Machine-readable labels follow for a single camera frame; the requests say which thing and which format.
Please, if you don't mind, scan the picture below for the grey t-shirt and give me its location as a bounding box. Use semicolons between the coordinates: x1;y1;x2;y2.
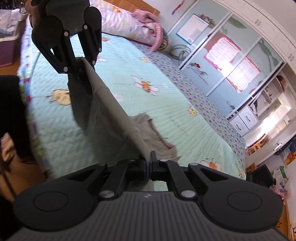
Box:
68;57;180;166

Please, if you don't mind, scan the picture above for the clear plastic storage box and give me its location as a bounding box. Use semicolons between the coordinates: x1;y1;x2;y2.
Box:
0;9;26;67

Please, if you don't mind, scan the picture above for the wooden headboard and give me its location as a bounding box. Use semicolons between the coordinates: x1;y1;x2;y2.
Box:
105;0;160;16

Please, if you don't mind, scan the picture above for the mint quilted bee bedspread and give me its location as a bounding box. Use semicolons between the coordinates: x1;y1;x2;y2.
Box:
23;34;246;179

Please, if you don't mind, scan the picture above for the pink fuzzy blanket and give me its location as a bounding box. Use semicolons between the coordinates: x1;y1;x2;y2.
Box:
132;9;164;52

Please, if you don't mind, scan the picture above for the colourful patterned pillow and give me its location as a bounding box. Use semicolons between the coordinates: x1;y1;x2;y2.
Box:
158;29;169;51

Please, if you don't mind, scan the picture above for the person's black clothing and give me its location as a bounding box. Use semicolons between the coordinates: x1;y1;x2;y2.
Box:
0;75;37;165

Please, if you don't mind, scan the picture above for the white standing fan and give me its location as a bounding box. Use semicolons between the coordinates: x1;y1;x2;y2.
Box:
169;44;192;67

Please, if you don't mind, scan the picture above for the wooden dining chair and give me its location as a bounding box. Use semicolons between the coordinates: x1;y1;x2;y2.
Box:
248;134;268;155

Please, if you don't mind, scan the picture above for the floral bed sheet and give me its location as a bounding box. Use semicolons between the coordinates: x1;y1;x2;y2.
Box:
131;40;245;168

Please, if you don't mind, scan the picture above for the white drawer unit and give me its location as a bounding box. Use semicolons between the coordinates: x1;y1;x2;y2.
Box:
230;105;259;137

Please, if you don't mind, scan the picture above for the black chair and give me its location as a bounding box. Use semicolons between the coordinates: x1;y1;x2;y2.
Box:
246;164;276;188

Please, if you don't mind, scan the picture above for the white sliding door wardrobe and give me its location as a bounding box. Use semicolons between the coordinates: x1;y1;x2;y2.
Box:
166;0;296;140

